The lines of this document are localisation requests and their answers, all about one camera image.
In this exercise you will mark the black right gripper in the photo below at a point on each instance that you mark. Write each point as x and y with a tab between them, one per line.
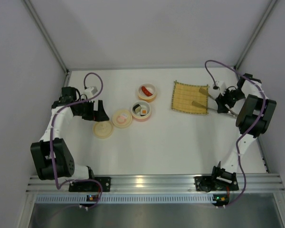
223	100

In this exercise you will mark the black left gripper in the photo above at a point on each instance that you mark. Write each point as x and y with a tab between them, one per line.
94	110

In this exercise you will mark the metal tongs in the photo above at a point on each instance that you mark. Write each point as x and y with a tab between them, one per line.
219	110

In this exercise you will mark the sushi roll green centre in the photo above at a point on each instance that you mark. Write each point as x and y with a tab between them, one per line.
137	108

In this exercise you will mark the sushi roll orange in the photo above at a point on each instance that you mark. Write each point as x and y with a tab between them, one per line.
143	112

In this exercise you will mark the red sausage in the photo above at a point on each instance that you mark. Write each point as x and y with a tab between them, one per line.
146	91

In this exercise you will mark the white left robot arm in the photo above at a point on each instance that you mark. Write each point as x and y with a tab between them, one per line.
51	153

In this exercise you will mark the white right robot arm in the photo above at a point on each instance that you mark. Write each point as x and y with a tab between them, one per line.
253	112

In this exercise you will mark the pink lunch box bowl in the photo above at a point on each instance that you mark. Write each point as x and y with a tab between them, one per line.
137	116

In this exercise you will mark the orange lunch box bowl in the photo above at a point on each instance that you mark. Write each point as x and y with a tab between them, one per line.
151	88

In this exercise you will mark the cream plain lid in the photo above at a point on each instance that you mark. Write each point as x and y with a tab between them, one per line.
103	130

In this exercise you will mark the bamboo sushi mat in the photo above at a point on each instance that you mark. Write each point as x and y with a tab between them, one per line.
184	94

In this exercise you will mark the cream lid with pink ring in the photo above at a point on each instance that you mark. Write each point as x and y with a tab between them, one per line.
122	118

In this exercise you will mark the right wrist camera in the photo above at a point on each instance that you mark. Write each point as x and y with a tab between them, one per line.
218	87

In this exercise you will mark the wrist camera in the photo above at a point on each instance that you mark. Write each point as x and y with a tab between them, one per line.
218	87
90	91

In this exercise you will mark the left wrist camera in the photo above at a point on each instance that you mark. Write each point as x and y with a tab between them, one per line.
90	91

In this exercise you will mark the right aluminium frame post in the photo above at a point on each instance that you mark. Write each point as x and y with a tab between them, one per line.
270	7

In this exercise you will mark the aluminium frame post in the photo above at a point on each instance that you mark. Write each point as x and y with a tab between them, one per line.
39	24
270	7

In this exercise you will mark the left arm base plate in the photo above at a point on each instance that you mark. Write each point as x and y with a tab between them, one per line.
97	185

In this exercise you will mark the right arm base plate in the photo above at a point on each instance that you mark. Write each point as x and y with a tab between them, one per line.
209	183

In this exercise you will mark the aluminium mounting rail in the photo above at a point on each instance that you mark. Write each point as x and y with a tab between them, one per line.
156	184

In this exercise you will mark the slotted cable duct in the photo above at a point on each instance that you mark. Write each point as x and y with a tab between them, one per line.
127	198

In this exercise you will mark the left aluminium frame post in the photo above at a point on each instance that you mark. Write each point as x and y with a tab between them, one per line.
39	24

